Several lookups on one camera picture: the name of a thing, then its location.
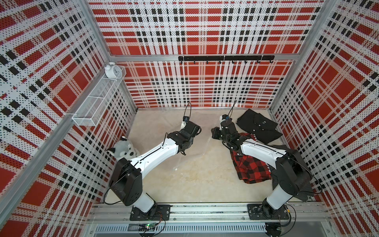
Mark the white alarm clock on shelf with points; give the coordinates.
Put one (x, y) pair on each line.
(113, 71)

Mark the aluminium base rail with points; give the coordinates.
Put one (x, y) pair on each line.
(220, 219)

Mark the red black plaid shirt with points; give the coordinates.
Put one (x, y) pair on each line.
(250, 169)

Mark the clear plastic vacuum bag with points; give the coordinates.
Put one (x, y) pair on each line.
(205, 151)

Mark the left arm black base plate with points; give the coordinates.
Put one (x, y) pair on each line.
(158, 212)

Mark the black folded shirt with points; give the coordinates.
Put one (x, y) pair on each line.
(262, 127)

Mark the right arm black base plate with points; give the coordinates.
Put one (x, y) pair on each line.
(266, 212)

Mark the green circuit board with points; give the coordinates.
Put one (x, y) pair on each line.
(141, 227)

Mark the grey white husky plush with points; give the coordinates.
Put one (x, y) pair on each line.
(123, 149)

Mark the white wire mesh shelf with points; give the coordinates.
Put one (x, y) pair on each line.
(93, 107)

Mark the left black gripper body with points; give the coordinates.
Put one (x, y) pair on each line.
(191, 142)

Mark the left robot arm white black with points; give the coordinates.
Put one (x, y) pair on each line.
(127, 178)

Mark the black wall hook rail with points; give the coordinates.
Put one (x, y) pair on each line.
(220, 58)

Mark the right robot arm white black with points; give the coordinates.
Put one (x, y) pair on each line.
(269, 155)

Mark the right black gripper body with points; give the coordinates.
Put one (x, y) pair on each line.
(218, 134)

